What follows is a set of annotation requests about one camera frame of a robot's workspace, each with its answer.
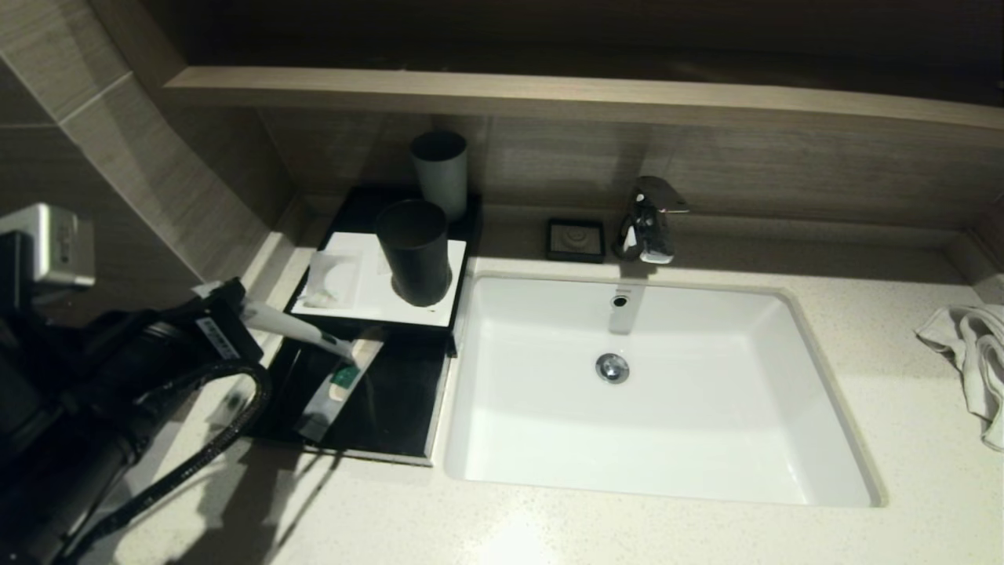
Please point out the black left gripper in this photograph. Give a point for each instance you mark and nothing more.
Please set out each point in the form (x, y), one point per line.
(220, 337)

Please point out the long white toothbrush packet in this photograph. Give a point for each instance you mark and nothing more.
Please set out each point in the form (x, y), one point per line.
(298, 328)

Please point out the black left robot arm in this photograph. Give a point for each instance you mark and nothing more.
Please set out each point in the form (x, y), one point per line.
(63, 439)

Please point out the black amenity tray box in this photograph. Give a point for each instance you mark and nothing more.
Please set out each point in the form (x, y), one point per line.
(474, 227)

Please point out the toothpaste packet with green label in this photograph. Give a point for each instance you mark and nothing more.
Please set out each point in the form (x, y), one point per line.
(337, 392)

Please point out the white ribbed tray mat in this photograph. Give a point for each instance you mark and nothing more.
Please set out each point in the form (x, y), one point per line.
(369, 302)

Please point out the black tumbler cup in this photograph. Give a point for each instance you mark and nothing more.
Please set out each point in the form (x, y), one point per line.
(416, 267)

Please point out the grey tumbler cup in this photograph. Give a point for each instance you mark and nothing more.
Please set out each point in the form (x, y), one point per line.
(443, 188)

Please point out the black square soap dish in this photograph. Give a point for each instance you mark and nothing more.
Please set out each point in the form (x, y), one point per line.
(575, 239)

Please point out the chrome sink drain stopper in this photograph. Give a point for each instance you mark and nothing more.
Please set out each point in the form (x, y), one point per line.
(612, 368)

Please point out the chrome sink faucet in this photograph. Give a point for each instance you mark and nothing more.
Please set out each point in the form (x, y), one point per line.
(647, 231)

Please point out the white rectangular sink basin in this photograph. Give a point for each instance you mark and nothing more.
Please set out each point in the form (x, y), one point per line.
(667, 424)

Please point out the white crumpled towel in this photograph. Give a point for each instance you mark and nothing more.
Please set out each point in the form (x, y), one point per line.
(980, 353)

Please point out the wooden wall shelf ledge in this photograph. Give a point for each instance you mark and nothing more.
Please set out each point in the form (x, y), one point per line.
(549, 98)

